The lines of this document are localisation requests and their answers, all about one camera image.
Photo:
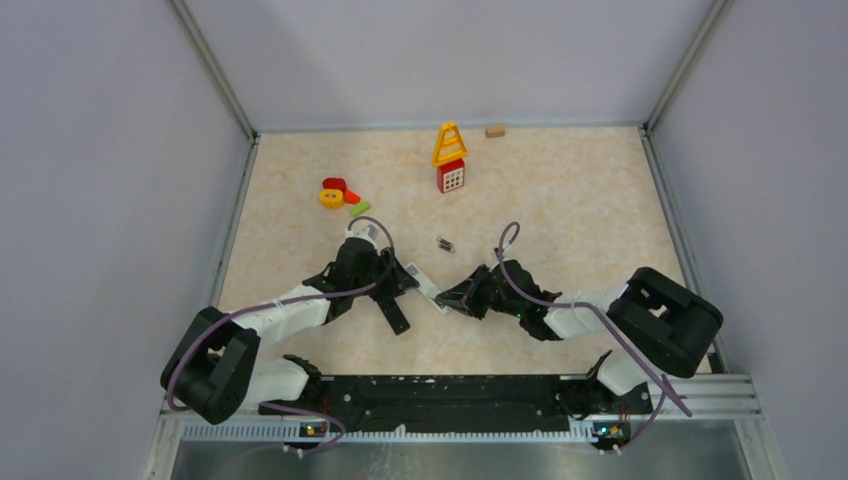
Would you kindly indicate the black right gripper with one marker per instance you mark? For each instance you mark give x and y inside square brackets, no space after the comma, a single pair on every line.
[465,296]

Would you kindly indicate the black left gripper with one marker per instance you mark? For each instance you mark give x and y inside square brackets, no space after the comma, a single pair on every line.
[397,279]

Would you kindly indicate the white air conditioner remote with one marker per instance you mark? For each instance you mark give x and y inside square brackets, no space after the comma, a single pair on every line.
[427,288]

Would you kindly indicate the black TV remote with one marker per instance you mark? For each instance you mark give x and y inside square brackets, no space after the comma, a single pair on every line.
[393,315]

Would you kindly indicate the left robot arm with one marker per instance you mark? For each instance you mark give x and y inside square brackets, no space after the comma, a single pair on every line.
[213,371]

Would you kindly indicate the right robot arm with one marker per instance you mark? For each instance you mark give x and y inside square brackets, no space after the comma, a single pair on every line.
[661,326]

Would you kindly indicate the green toy block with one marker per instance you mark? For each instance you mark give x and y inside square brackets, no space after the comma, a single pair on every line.
[359,208]

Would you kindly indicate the orange triangular toy block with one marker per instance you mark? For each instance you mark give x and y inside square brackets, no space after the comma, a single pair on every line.
[351,198]

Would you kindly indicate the yellow traffic light block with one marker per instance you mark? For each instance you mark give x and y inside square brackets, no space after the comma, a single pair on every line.
[332,198]

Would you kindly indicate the red window toy block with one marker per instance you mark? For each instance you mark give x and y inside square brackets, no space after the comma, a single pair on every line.
[451,176]

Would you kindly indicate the red rounded toy block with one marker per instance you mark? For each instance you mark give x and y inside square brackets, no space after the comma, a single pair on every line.
[335,183]

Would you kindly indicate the small wooden cube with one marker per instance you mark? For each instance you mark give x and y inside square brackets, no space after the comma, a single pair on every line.
[495,131]

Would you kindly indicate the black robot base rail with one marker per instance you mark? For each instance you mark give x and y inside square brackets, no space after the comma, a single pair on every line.
[465,407]

